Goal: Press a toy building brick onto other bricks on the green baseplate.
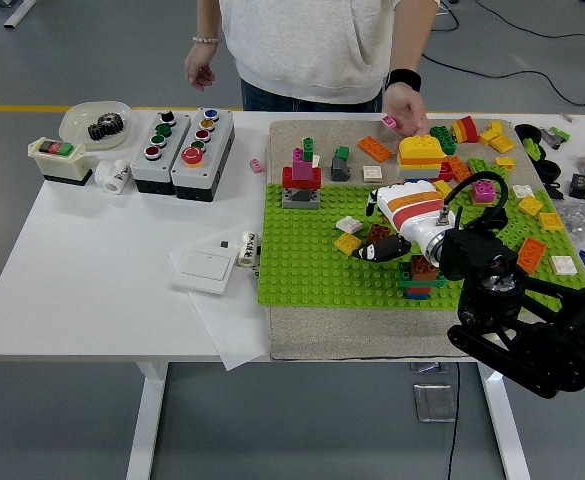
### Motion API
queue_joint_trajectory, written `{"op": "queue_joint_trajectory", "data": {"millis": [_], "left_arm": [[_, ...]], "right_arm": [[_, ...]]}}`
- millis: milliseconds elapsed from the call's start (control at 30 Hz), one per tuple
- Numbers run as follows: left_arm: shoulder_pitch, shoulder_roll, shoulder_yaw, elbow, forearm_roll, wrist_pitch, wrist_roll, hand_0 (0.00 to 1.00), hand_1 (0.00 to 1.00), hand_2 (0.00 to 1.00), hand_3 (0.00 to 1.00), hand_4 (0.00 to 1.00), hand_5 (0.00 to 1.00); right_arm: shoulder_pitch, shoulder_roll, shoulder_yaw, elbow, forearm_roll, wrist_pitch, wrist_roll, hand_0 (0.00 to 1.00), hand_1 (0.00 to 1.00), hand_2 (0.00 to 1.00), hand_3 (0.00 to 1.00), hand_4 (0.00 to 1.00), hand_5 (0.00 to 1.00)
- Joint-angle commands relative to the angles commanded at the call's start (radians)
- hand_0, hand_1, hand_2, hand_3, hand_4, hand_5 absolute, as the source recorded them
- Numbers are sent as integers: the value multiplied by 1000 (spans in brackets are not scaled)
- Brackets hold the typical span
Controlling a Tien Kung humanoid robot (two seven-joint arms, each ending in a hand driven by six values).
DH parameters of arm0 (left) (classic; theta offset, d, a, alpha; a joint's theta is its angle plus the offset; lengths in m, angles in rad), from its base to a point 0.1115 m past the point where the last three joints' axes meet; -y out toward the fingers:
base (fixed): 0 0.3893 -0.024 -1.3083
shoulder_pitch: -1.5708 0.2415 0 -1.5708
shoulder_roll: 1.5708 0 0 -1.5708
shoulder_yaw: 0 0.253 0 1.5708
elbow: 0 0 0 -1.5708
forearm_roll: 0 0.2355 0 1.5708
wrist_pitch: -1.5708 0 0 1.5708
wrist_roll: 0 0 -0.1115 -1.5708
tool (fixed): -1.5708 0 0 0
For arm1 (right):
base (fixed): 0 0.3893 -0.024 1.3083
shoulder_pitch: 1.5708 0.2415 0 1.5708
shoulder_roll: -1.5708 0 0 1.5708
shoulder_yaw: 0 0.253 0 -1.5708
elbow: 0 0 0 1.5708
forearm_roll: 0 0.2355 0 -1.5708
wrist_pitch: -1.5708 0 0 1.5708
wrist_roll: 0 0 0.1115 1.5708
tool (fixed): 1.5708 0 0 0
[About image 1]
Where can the person's right hand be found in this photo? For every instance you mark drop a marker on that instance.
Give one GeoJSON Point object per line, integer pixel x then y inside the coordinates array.
{"type": "Point", "coordinates": [199, 67]}

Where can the person's left hand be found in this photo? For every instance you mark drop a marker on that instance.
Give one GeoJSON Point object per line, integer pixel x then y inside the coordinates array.
{"type": "Point", "coordinates": [404, 105]}

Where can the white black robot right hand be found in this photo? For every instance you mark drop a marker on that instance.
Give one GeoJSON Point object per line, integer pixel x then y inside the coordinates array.
{"type": "Point", "coordinates": [412, 205]}

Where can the small pink brick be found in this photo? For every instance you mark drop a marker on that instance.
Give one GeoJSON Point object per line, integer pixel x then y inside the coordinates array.
{"type": "Point", "coordinates": [390, 122]}
{"type": "Point", "coordinates": [256, 166]}

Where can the small yellow brick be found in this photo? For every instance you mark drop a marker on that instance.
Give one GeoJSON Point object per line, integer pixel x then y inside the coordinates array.
{"type": "Point", "coordinates": [505, 163]}
{"type": "Point", "coordinates": [442, 187]}

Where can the brown square brick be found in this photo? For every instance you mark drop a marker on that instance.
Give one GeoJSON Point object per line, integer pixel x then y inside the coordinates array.
{"type": "Point", "coordinates": [379, 232]}
{"type": "Point", "coordinates": [423, 267]}

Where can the orange long brick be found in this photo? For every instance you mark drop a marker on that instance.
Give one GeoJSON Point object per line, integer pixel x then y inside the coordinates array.
{"type": "Point", "coordinates": [531, 254]}
{"type": "Point", "coordinates": [374, 148]}
{"type": "Point", "coordinates": [461, 169]}

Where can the dark green long brick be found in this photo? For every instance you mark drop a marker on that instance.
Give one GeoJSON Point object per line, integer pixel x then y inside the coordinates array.
{"type": "Point", "coordinates": [404, 275]}

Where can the pink square brick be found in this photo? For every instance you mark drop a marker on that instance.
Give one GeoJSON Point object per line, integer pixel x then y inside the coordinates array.
{"type": "Point", "coordinates": [483, 192]}

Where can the person's left forearm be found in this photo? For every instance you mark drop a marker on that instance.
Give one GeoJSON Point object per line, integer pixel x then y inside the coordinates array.
{"type": "Point", "coordinates": [414, 35]}

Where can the person's right forearm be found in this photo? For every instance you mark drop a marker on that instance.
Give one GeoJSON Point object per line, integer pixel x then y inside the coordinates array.
{"type": "Point", "coordinates": [208, 20]}

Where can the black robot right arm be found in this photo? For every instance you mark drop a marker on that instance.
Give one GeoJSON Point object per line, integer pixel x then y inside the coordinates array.
{"type": "Point", "coordinates": [512, 300]}

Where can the red chunky brick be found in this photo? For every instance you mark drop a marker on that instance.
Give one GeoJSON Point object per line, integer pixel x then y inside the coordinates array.
{"type": "Point", "coordinates": [444, 171]}

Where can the burger-shaped multicolour brick tower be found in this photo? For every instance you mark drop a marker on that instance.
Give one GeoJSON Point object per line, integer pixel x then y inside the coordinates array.
{"type": "Point", "coordinates": [419, 152]}

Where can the white flat square brick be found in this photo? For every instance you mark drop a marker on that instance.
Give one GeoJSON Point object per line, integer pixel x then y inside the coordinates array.
{"type": "Point", "coordinates": [348, 224]}
{"type": "Point", "coordinates": [372, 173]}
{"type": "Point", "coordinates": [523, 190]}
{"type": "Point", "coordinates": [563, 265]}

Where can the dark green chunky brick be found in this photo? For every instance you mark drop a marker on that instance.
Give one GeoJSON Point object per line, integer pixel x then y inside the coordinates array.
{"type": "Point", "coordinates": [443, 139]}

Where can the red yellow orange curved bricks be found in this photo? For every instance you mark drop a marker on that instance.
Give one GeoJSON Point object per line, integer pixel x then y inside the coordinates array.
{"type": "Point", "coordinates": [466, 129]}

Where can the yellow flat square brick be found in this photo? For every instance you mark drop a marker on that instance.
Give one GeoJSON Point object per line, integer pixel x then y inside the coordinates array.
{"type": "Point", "coordinates": [502, 144]}
{"type": "Point", "coordinates": [530, 205]}
{"type": "Point", "coordinates": [347, 243]}
{"type": "Point", "coordinates": [552, 221]}

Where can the grey slope brick green top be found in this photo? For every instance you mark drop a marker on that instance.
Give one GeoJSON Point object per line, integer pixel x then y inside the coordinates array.
{"type": "Point", "coordinates": [340, 170]}

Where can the red and blue brick stack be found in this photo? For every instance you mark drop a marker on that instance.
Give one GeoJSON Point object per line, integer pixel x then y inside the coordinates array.
{"type": "Point", "coordinates": [417, 293]}

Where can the yellow brick pair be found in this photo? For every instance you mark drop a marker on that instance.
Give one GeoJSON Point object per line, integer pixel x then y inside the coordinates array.
{"type": "Point", "coordinates": [492, 130]}

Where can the lime green long brick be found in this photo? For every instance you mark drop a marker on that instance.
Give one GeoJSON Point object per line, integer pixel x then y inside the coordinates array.
{"type": "Point", "coordinates": [518, 230]}

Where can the red pink grey brick tower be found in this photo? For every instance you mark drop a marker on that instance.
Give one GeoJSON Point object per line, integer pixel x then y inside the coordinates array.
{"type": "Point", "coordinates": [301, 176]}

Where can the green studded baseplate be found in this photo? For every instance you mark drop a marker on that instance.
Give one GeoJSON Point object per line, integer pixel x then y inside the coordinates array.
{"type": "Point", "coordinates": [312, 270]}

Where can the black wrist watch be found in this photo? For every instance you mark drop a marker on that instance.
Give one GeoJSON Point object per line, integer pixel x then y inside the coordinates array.
{"type": "Point", "coordinates": [403, 79]}

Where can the lime green flat plate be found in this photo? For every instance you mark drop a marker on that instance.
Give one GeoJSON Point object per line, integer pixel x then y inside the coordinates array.
{"type": "Point", "coordinates": [478, 165]}
{"type": "Point", "coordinates": [501, 172]}

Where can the grey emergency-stop control box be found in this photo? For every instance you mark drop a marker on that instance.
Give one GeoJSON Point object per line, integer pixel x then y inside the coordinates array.
{"type": "Point", "coordinates": [207, 170]}

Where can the person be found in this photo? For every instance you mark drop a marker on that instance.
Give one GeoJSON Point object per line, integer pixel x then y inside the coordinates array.
{"type": "Point", "coordinates": [312, 50]}

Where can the black metal gear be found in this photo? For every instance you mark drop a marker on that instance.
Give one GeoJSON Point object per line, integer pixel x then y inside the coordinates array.
{"type": "Point", "coordinates": [106, 127]}

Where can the black tape roll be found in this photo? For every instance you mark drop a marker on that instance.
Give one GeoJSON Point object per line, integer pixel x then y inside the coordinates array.
{"type": "Point", "coordinates": [519, 132]}

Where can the grey four-button control box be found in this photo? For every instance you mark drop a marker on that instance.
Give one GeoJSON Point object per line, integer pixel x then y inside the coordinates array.
{"type": "Point", "coordinates": [144, 172]}

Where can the grey-brown mat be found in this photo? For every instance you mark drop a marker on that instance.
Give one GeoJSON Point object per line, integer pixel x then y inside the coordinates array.
{"type": "Point", "coordinates": [372, 330]}

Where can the lime green plastic piece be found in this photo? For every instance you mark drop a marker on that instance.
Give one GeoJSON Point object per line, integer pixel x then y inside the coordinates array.
{"type": "Point", "coordinates": [531, 147]}

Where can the white plastic bowl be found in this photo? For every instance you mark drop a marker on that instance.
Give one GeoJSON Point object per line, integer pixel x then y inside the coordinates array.
{"type": "Point", "coordinates": [77, 125]}

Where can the small black clip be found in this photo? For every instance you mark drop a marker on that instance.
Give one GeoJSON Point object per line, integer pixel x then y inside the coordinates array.
{"type": "Point", "coordinates": [553, 190]}

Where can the white pipe tee fitting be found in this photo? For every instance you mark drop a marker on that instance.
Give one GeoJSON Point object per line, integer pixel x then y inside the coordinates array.
{"type": "Point", "coordinates": [107, 175]}

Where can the green and grey clip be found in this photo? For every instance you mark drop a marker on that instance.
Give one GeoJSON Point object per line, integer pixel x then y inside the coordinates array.
{"type": "Point", "coordinates": [557, 134]}

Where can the silver floor socket lid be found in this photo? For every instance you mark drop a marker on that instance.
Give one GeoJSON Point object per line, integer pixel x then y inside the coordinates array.
{"type": "Point", "coordinates": [429, 367]}
{"type": "Point", "coordinates": [434, 402]}

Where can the clear plastic bag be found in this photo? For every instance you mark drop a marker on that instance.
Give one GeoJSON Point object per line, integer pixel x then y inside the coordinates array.
{"type": "Point", "coordinates": [579, 215]}

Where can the white labelled tube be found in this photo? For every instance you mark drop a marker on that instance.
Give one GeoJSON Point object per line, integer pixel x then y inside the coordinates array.
{"type": "Point", "coordinates": [247, 250]}

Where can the white distant table foot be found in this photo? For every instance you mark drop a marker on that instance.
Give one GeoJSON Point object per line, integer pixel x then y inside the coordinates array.
{"type": "Point", "coordinates": [19, 10]}

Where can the white paper sheet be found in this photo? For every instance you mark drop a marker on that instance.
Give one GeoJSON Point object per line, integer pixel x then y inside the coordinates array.
{"type": "Point", "coordinates": [232, 330]}

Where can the white table leg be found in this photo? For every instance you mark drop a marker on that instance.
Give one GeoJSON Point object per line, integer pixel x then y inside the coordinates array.
{"type": "Point", "coordinates": [144, 425]}
{"type": "Point", "coordinates": [509, 450]}

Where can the cream red-green switch box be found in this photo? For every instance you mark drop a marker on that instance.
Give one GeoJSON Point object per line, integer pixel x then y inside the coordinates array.
{"type": "Point", "coordinates": [62, 167]}

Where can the white wall switch plate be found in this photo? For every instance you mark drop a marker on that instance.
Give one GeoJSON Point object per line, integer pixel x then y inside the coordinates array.
{"type": "Point", "coordinates": [204, 272]}

